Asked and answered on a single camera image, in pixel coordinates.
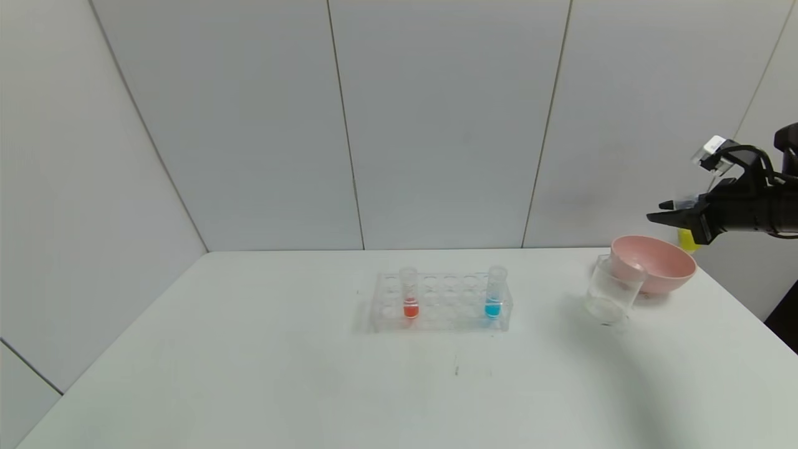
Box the clear plastic test tube rack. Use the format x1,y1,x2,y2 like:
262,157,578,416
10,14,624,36
368,271,513,334

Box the test tube with red liquid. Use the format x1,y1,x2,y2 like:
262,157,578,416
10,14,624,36
400,267,420,321

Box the test tube with yellow pigment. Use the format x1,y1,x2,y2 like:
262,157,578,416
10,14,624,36
675,195,702,253

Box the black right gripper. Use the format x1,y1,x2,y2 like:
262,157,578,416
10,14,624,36
646,177,773,246

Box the dark object beside table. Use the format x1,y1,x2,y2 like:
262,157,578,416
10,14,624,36
766,296,798,353

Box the clear glass beaker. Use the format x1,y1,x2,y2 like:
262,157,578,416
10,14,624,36
583,254,646,326

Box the pink bowl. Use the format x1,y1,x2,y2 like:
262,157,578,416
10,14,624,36
610,235,697,295

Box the white RealSense wrist camera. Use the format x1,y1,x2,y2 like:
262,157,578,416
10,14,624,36
691,136,735,174

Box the test tube with blue liquid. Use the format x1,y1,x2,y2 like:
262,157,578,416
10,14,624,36
485,266,507,321

